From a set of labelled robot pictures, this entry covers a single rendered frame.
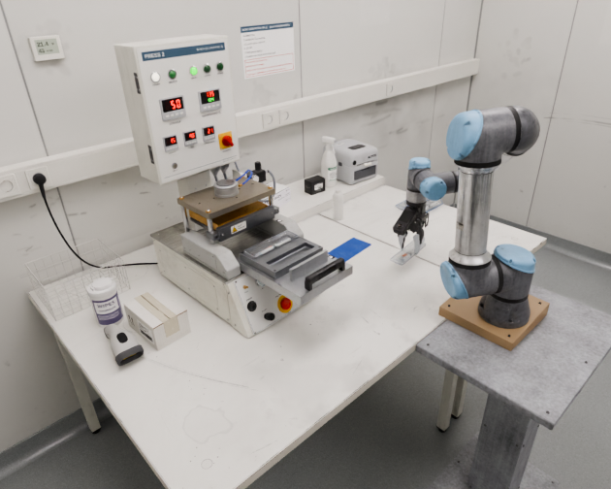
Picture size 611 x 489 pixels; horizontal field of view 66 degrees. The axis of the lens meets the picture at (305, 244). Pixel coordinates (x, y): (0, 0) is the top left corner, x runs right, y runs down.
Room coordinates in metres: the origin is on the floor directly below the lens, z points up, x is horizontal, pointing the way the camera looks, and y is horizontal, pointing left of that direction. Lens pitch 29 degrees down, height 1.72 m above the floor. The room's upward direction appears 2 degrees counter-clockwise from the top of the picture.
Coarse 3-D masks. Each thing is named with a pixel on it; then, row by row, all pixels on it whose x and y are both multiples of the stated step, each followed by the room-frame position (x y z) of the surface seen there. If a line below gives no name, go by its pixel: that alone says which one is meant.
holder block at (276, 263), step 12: (300, 240) 1.31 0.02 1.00; (240, 252) 1.24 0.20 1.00; (276, 252) 1.23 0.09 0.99; (288, 252) 1.24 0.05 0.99; (300, 252) 1.25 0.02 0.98; (312, 252) 1.23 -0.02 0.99; (252, 264) 1.20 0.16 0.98; (264, 264) 1.17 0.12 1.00; (276, 264) 1.19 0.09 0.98; (288, 264) 1.16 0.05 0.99; (276, 276) 1.13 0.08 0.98
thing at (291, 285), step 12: (324, 252) 1.20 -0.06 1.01; (240, 264) 1.23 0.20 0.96; (300, 264) 1.14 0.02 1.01; (312, 264) 1.17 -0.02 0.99; (324, 264) 1.20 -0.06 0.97; (348, 264) 1.19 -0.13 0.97; (252, 276) 1.18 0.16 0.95; (264, 276) 1.14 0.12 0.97; (288, 276) 1.14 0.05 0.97; (300, 276) 1.13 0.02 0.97; (336, 276) 1.13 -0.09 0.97; (348, 276) 1.17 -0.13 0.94; (276, 288) 1.10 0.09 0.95; (288, 288) 1.08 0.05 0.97; (300, 288) 1.07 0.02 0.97; (312, 288) 1.07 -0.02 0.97; (324, 288) 1.10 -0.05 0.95; (300, 300) 1.04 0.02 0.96
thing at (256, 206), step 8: (240, 208) 1.43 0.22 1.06; (248, 208) 1.43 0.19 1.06; (256, 208) 1.42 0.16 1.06; (192, 216) 1.41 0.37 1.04; (200, 216) 1.38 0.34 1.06; (224, 216) 1.36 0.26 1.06; (232, 216) 1.36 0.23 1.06; (240, 216) 1.36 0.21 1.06; (200, 224) 1.38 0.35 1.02; (216, 224) 1.31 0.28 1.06
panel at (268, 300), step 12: (240, 288) 1.19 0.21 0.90; (252, 288) 1.21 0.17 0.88; (264, 288) 1.24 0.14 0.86; (240, 300) 1.17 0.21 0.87; (252, 300) 1.19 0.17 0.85; (264, 300) 1.22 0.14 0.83; (276, 300) 1.24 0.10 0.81; (252, 312) 1.17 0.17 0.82; (264, 312) 1.19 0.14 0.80; (276, 312) 1.22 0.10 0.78; (288, 312) 1.24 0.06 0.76; (252, 324) 1.15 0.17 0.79; (264, 324) 1.17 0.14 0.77
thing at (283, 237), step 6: (282, 234) 1.33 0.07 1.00; (288, 234) 1.33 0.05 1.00; (294, 234) 1.33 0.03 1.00; (270, 240) 1.30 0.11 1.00; (276, 240) 1.30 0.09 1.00; (282, 240) 1.30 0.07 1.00; (288, 240) 1.29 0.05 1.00; (252, 246) 1.26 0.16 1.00; (258, 246) 1.26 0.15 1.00; (264, 246) 1.26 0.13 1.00; (270, 246) 1.26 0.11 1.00; (252, 252) 1.22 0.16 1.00; (258, 252) 1.22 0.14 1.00
